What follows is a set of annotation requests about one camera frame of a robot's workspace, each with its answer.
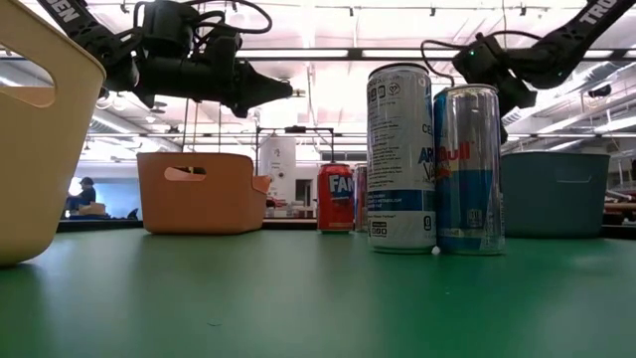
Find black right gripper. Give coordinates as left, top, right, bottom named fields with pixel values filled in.
left=498, top=73, right=539, bottom=146

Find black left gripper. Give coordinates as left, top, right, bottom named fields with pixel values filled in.
left=196, top=24, right=294, bottom=119

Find blue silver Red Bull can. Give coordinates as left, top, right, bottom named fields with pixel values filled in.
left=432, top=84, right=507, bottom=257
left=353, top=163, right=369, bottom=233

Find white Celsius drink can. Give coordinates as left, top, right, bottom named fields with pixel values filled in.
left=366, top=62, right=438, bottom=255

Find orange Fanta soda can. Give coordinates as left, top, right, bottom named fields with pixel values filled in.
left=316, top=162, right=356, bottom=234

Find orange plastic bin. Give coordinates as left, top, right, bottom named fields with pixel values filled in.
left=136, top=151, right=272, bottom=236

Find yellow plastic bin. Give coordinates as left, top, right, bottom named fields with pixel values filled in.
left=0, top=0, right=107, bottom=269

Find teal plastic bin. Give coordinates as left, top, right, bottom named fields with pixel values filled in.
left=500, top=151, right=611, bottom=240

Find brown cardboard box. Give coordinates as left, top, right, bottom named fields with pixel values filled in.
left=79, top=201, right=108, bottom=218

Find person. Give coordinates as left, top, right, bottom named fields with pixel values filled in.
left=64, top=176, right=98, bottom=216

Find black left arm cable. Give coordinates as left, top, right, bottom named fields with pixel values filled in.
left=118, top=0, right=274, bottom=37

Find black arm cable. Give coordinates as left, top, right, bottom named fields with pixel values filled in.
left=419, top=30, right=543, bottom=89
left=118, top=0, right=274, bottom=37

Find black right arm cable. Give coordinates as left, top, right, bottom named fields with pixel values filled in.
left=419, top=30, right=543, bottom=89

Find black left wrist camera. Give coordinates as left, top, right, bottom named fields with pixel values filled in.
left=140, top=0, right=196, bottom=56

